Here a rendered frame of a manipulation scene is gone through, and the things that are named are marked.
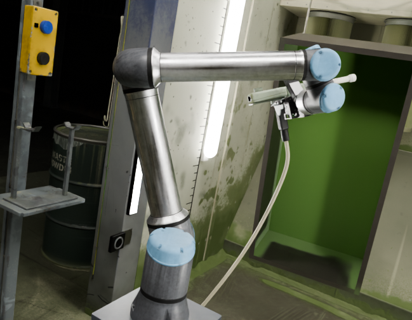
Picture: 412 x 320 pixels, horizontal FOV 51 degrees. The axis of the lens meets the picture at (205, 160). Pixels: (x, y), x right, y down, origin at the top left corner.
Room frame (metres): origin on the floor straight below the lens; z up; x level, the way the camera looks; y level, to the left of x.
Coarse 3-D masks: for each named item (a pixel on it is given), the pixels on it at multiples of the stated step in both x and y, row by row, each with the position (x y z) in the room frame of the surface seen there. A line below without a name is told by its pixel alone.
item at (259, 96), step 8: (336, 80) 1.81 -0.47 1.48; (344, 80) 1.83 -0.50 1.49; (352, 80) 1.84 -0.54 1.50; (256, 88) 1.70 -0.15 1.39; (280, 88) 1.71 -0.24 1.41; (304, 88) 1.74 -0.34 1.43; (248, 96) 1.69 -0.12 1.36; (256, 96) 1.67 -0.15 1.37; (264, 96) 1.68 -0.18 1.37; (272, 96) 1.69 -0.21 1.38; (280, 96) 1.71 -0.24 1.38; (288, 96) 1.73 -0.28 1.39; (248, 104) 1.70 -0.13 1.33; (280, 104) 1.71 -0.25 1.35; (280, 120) 1.70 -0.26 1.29; (280, 128) 1.71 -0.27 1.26; (288, 136) 1.70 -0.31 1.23
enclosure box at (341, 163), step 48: (288, 48) 2.20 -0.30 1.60; (336, 48) 1.94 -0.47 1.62; (384, 48) 1.96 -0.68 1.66; (384, 96) 2.22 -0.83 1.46; (336, 144) 2.34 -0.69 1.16; (384, 144) 2.24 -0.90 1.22; (288, 192) 2.49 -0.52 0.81; (336, 192) 2.37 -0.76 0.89; (384, 192) 1.92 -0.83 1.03; (288, 240) 2.48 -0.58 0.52; (336, 240) 2.40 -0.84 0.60
